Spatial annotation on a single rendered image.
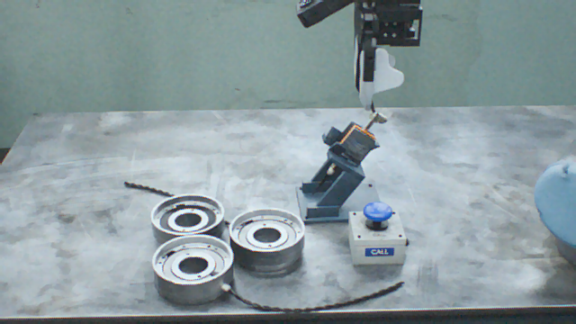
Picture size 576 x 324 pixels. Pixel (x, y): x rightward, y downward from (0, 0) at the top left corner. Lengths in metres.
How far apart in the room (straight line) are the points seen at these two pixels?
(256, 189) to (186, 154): 0.17
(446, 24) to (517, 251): 1.66
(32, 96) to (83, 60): 0.25
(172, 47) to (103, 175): 1.42
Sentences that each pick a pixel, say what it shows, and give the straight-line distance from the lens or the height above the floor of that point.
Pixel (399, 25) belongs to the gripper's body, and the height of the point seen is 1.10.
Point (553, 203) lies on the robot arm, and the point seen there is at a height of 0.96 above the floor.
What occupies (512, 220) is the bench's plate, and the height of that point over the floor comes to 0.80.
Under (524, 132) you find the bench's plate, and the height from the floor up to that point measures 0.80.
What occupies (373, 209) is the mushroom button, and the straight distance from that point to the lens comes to 0.99.
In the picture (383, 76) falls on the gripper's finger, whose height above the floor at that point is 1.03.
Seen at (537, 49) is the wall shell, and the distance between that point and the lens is 2.79.
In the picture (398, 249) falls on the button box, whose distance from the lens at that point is 1.00.
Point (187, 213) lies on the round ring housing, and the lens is 1.07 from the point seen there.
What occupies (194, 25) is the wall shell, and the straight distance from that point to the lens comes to 2.59.
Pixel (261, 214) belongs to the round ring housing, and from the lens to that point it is 1.05.
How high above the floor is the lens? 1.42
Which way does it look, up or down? 29 degrees down
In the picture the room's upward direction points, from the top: straight up
